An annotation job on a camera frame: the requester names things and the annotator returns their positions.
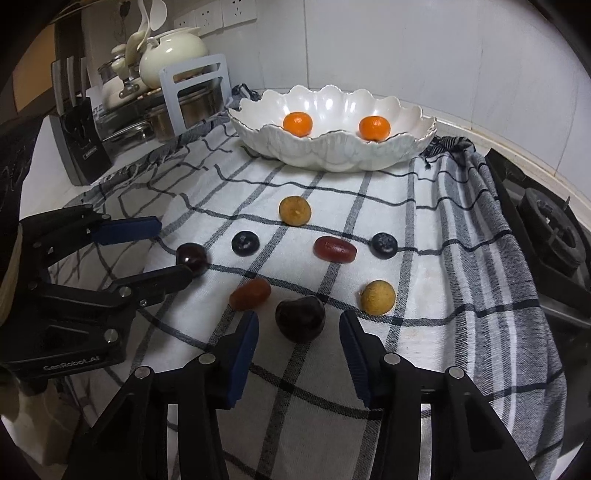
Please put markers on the white scalloped bowl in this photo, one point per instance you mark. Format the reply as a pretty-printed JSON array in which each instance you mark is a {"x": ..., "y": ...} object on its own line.
[{"x": 337, "y": 152}]

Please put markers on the steel pan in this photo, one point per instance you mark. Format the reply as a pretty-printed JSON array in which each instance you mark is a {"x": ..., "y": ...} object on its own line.
[{"x": 129, "y": 131}]

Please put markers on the dark blueberry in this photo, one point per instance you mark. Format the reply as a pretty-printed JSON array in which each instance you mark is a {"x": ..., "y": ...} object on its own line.
[
  {"x": 384, "y": 244},
  {"x": 244, "y": 243}
]

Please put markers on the black gas stove burner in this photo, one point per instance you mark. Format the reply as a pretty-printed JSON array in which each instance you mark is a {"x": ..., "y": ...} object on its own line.
[{"x": 512, "y": 194}]

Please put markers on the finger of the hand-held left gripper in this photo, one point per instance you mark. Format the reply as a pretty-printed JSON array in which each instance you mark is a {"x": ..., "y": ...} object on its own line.
[
  {"x": 157, "y": 282},
  {"x": 124, "y": 229}
]

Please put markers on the person's left hand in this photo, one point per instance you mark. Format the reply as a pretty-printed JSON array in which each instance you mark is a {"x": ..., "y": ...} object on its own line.
[{"x": 10, "y": 281}]

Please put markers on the yellow-brown longan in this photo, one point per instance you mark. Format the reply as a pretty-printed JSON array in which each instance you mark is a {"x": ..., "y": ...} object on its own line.
[
  {"x": 295, "y": 211},
  {"x": 378, "y": 297}
]

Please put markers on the grey-blue storage rack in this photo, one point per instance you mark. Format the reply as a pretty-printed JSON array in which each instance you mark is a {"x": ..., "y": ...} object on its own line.
[{"x": 168, "y": 92}]

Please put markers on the large dark cherry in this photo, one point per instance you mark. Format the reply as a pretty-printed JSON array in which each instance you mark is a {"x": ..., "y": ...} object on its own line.
[{"x": 300, "y": 318}]

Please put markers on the black knife block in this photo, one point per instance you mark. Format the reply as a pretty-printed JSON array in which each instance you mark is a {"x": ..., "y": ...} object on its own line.
[{"x": 81, "y": 143}]

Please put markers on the stainless steel pot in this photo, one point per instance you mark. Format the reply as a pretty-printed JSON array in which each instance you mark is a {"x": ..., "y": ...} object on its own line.
[{"x": 194, "y": 108}]

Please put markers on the cream pot with glass lid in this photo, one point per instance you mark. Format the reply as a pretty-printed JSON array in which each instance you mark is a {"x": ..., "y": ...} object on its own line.
[{"x": 121, "y": 76}]

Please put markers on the steel knife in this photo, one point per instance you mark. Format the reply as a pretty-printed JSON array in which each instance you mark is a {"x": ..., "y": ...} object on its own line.
[
  {"x": 57, "y": 87},
  {"x": 83, "y": 78}
]

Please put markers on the checked white cloth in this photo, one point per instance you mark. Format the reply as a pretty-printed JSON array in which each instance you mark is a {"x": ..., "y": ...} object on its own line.
[{"x": 318, "y": 415}]

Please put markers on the orange tangerine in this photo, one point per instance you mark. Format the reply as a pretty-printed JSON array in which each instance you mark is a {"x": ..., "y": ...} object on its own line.
[
  {"x": 375, "y": 128},
  {"x": 298, "y": 123}
]

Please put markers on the cream ceramic teapot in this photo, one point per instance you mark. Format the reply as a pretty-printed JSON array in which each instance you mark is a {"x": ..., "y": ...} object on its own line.
[{"x": 173, "y": 57}]

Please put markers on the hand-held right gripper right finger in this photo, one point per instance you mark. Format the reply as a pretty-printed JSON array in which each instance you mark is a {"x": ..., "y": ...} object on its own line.
[{"x": 358, "y": 364}]

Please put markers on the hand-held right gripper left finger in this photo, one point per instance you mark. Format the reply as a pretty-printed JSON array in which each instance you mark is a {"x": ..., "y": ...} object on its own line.
[{"x": 242, "y": 355}]

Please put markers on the red jujube date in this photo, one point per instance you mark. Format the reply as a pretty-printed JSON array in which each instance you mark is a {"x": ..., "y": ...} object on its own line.
[
  {"x": 249, "y": 294},
  {"x": 334, "y": 249}
]

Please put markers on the small dark cherry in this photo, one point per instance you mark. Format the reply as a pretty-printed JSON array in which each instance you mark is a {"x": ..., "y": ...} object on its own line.
[{"x": 191, "y": 258}]

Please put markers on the white wall socket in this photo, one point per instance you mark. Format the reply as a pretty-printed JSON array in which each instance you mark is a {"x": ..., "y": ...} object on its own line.
[
  {"x": 211, "y": 16},
  {"x": 188, "y": 21},
  {"x": 239, "y": 11}
]

